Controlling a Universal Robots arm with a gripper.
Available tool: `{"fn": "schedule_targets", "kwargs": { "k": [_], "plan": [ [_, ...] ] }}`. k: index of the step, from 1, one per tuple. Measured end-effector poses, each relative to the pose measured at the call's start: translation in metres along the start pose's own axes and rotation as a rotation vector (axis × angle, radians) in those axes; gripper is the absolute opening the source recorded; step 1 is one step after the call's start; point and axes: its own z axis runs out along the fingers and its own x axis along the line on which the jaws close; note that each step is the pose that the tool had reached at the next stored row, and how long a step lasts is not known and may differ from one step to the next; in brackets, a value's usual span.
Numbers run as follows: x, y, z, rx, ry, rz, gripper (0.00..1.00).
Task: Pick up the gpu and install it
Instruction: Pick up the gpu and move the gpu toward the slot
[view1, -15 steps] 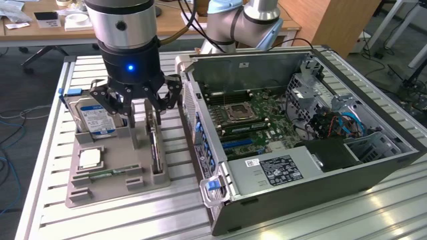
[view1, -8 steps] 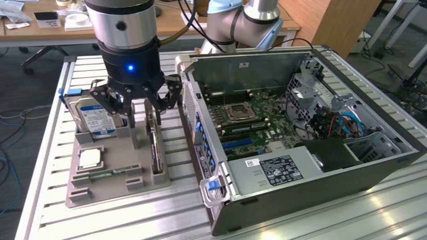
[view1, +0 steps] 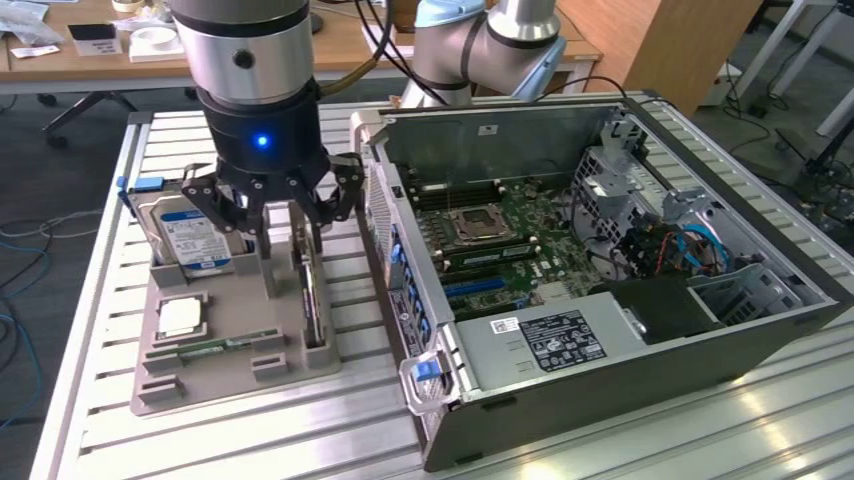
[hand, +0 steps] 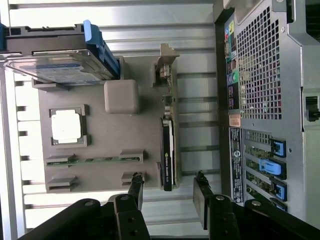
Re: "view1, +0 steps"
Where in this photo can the black fan shroud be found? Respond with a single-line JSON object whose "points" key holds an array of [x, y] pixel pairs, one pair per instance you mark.
{"points": [[660, 310]]}

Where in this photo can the green low-profile graphics card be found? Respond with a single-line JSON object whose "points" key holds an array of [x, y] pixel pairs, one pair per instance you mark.
{"points": [[313, 310]]}

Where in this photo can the white tape roll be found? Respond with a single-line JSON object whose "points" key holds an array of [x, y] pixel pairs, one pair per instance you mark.
{"points": [[136, 37]]}

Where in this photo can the beige tape roll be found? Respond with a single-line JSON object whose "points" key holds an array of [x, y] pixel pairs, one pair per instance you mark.
{"points": [[125, 9]]}

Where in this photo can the silver disk bay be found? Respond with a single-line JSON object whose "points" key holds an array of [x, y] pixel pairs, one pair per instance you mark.
{"points": [[753, 295]]}

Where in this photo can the black equipment stand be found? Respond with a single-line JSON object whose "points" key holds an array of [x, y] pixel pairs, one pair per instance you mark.
{"points": [[830, 155]]}

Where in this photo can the silver CPU socket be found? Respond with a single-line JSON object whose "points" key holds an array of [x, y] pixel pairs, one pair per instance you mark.
{"points": [[476, 222]]}

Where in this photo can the green motherboard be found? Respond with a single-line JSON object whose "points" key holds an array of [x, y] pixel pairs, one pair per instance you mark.
{"points": [[540, 225]]}

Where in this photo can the blue expansion slot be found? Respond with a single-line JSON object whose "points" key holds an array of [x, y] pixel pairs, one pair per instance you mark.
{"points": [[473, 286]]}

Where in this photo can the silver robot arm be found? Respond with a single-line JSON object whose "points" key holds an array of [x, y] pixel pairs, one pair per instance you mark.
{"points": [[240, 30]]}

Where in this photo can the grey power supply unit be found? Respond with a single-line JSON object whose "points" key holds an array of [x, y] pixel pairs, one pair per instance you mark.
{"points": [[553, 340]]}

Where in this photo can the wooden desk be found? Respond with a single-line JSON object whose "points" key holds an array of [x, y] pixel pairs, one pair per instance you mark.
{"points": [[333, 50], [66, 70]]}

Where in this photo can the black open PC case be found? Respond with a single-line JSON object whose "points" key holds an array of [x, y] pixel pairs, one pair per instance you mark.
{"points": [[600, 400]]}

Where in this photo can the silver CPU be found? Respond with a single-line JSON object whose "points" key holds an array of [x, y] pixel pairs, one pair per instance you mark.
{"points": [[180, 317]]}

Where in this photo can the brown cardboard box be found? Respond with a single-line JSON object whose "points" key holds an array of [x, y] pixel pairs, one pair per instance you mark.
{"points": [[403, 15]]}

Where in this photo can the silver drive cage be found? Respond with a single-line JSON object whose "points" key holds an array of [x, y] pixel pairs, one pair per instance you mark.
{"points": [[613, 185]]}

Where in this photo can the black chair base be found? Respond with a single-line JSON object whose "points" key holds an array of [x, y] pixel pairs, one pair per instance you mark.
{"points": [[72, 114]]}

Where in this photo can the clear plastic bag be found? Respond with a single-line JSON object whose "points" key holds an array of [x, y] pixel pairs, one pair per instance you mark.
{"points": [[26, 27]]}

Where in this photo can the grey parts rack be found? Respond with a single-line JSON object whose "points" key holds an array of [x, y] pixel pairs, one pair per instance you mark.
{"points": [[246, 310]]}

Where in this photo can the green RAM stick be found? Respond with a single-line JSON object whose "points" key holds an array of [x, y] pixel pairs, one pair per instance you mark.
{"points": [[213, 345], [489, 256]]}

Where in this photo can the white table frame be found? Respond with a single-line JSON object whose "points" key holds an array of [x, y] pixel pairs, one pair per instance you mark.
{"points": [[839, 115]]}

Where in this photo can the clear bag dark contents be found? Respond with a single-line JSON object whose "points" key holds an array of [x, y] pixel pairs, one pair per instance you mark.
{"points": [[158, 14]]}

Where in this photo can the white square box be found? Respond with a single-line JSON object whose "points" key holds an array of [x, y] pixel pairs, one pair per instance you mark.
{"points": [[153, 55]]}

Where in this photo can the hard disk blue carrier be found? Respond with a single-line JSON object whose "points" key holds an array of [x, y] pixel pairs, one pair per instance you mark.
{"points": [[189, 245]]}

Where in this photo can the blue case latch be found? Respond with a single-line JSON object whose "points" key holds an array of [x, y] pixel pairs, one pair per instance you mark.
{"points": [[427, 372]]}

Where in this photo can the white block black top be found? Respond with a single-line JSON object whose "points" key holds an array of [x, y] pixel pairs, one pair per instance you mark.
{"points": [[100, 47]]}

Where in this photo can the silver chipset heatsink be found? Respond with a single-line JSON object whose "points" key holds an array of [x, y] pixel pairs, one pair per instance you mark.
{"points": [[552, 292]]}

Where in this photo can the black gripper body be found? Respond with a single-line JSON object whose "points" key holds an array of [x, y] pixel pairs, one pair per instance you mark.
{"points": [[260, 125]]}

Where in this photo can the white card red print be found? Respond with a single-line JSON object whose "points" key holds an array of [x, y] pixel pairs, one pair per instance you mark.
{"points": [[33, 51]]}

